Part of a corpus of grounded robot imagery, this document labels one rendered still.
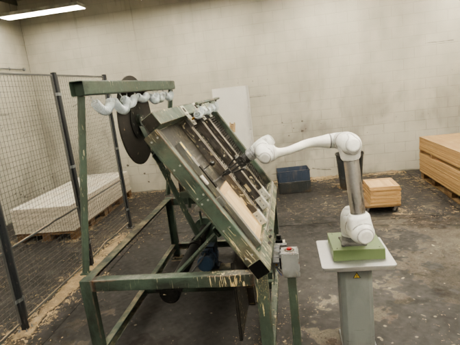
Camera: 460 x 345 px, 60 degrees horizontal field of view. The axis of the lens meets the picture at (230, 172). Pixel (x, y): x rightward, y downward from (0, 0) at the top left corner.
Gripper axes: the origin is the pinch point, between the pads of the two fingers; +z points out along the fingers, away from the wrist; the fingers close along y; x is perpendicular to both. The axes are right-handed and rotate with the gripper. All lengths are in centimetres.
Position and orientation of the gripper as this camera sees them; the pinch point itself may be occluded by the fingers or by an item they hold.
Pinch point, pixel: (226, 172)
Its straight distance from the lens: 285.7
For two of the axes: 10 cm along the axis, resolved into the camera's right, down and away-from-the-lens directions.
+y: 6.2, 7.8, 0.9
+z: -7.8, 5.8, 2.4
